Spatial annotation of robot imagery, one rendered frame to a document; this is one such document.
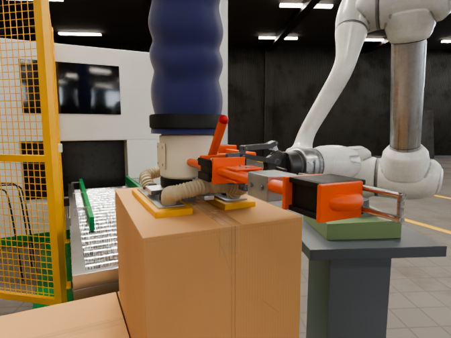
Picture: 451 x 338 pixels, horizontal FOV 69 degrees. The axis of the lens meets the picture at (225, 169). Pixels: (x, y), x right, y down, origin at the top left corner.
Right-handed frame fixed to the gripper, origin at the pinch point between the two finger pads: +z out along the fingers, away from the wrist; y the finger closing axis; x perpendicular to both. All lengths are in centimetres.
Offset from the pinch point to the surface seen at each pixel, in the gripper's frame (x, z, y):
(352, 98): 827, -910, -124
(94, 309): 46, 27, 53
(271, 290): -4.8, -10.7, 30.3
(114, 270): 63, 19, 47
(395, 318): 55, -144, 105
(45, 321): 46, 42, 53
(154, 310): -3.8, 18.2, 29.0
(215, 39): 17.6, -5.1, -34.1
